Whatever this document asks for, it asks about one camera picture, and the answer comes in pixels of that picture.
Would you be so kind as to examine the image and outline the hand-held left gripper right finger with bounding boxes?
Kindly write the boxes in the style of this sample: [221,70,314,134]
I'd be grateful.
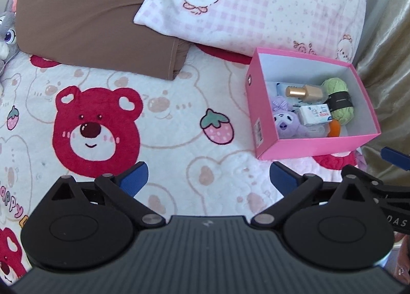
[251,161,374,229]

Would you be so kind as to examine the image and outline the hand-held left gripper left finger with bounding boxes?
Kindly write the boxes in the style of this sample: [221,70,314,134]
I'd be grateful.
[45,161,165,229]

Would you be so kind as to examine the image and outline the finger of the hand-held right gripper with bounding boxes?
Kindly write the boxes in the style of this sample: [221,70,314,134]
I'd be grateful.
[381,147,410,172]

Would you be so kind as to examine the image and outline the purple plush toy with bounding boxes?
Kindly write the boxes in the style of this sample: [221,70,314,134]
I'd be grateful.
[272,95,310,139]

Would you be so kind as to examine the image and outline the green yarn ball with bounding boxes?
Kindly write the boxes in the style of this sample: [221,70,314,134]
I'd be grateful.
[321,77,356,121]

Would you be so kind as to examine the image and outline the orange makeup sponge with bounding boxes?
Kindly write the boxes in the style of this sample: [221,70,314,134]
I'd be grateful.
[327,120,342,137]

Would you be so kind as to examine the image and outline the small white blue carton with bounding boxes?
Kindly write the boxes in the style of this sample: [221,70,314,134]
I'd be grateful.
[299,104,332,127]

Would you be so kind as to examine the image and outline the pink cardboard box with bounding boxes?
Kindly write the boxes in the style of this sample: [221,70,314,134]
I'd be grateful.
[246,47,382,160]

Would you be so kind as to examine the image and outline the gold capped foundation bottle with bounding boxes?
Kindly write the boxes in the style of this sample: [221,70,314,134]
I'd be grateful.
[285,84,329,104]

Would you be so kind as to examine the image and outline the blue wet wipes pack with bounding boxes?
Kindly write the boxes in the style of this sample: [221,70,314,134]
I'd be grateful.
[276,82,308,102]

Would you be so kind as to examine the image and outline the golden curtain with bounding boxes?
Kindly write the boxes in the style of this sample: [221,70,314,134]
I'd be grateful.
[354,0,410,179]

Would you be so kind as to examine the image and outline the bear printed blanket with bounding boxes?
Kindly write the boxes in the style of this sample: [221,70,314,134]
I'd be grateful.
[0,44,369,285]

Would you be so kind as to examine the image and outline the brown pillow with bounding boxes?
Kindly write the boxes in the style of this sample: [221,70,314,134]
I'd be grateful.
[15,0,191,81]

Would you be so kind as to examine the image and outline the pink checked cartoon pillow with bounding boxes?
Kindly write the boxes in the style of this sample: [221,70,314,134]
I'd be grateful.
[133,0,368,64]

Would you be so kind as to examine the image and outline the grey plush rabbit toy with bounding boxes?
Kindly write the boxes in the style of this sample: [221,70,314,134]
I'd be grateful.
[0,0,20,70]

